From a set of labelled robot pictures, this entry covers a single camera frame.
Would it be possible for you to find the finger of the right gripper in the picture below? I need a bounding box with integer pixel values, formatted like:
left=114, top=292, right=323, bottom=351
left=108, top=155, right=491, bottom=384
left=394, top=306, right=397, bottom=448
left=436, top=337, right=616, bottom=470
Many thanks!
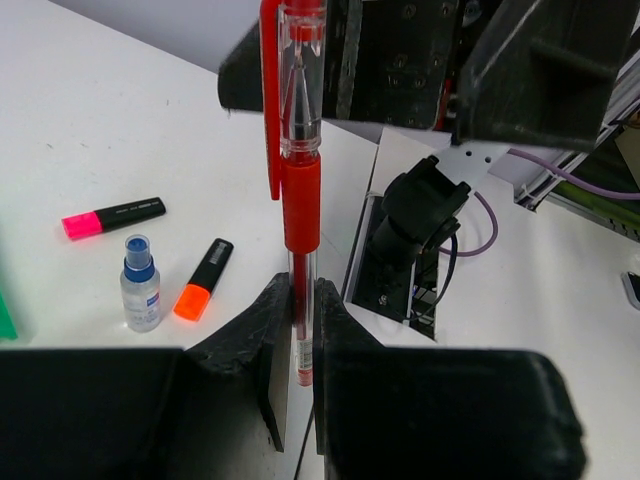
left=217, top=21, right=263, bottom=113

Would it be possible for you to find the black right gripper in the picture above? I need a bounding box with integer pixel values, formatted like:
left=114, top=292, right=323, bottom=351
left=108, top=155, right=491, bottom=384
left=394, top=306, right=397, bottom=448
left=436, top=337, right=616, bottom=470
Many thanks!
left=322, top=1, right=639, bottom=151

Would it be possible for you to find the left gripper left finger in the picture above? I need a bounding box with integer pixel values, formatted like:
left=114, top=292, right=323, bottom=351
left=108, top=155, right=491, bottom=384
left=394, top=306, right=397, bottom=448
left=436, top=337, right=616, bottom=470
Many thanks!
left=1, top=273, right=291, bottom=479

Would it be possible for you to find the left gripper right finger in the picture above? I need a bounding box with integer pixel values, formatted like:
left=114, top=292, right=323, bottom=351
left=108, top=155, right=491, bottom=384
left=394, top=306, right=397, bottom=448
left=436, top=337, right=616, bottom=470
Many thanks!
left=313, top=279, right=585, bottom=479

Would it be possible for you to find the red pen cap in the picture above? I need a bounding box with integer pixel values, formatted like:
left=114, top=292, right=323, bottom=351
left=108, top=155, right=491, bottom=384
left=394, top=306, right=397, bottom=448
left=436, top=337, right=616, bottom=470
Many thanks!
left=259, top=1, right=327, bottom=200

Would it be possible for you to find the red gel pen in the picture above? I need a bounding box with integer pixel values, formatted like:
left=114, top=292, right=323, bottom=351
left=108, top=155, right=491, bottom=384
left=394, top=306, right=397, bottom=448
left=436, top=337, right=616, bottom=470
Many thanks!
left=282, top=122, right=321, bottom=387

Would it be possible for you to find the small blue-capped bottle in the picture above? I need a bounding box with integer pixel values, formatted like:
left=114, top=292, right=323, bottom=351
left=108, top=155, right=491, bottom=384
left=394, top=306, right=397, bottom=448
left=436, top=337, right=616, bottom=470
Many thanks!
left=120, top=235, right=161, bottom=333

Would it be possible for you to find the orange highlighter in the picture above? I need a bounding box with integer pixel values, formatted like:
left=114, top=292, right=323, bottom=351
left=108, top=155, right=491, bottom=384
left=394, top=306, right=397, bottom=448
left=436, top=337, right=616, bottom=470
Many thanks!
left=173, top=238, right=234, bottom=322

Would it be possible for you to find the pink highlighter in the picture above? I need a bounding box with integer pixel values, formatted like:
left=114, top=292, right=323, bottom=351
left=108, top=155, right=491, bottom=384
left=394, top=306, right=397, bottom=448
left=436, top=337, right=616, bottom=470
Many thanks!
left=61, top=197, right=166, bottom=241

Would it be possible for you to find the green four-compartment bin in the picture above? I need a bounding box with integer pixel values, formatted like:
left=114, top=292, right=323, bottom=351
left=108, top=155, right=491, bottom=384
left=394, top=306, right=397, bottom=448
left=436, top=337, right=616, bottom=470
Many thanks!
left=1, top=250, right=19, bottom=341

